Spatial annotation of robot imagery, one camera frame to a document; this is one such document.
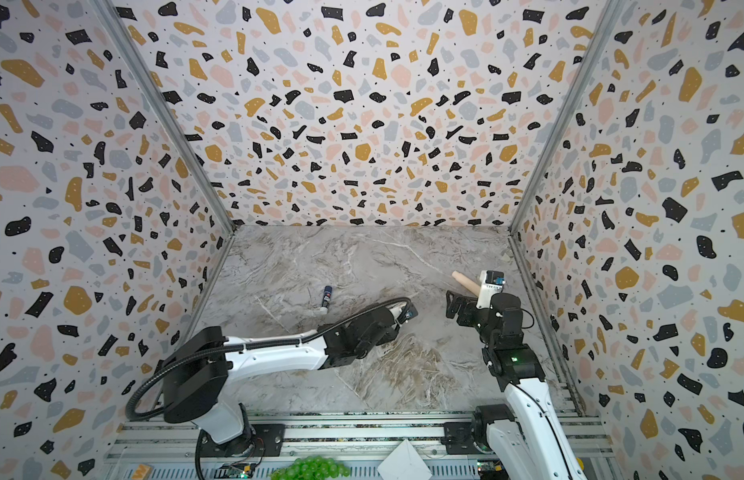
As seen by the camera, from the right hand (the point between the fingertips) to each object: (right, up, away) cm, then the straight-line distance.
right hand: (460, 289), depth 76 cm
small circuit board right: (+6, -43, -5) cm, 43 cm away
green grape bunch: (-35, -39, -9) cm, 53 cm away
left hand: (-17, -4, +4) cm, 19 cm away
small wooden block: (-75, -41, -8) cm, 86 cm away
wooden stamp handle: (+11, -2, +27) cm, 29 cm away
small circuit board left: (-54, -42, -6) cm, 69 cm away
